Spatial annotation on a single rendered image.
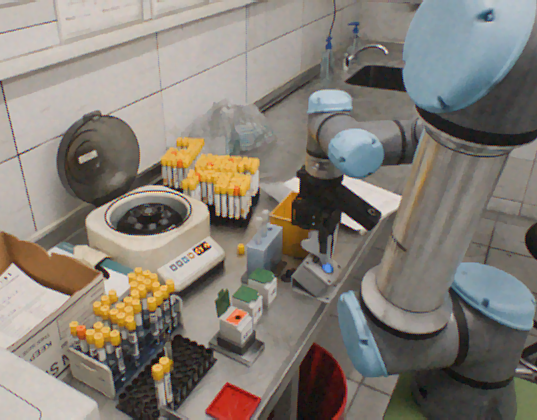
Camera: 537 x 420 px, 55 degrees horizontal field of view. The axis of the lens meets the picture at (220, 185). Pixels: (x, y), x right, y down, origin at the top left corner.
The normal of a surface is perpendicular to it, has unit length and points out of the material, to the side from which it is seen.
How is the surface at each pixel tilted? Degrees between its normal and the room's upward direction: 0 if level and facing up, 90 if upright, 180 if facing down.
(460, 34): 81
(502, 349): 88
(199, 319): 0
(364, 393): 0
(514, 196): 90
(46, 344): 89
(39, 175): 90
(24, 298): 2
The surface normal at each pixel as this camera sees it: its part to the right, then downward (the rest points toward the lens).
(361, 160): 0.15, 0.46
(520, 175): -0.52, 0.41
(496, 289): 0.11, -0.90
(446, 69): -0.98, -0.04
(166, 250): 0.76, 0.29
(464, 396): -0.51, 0.10
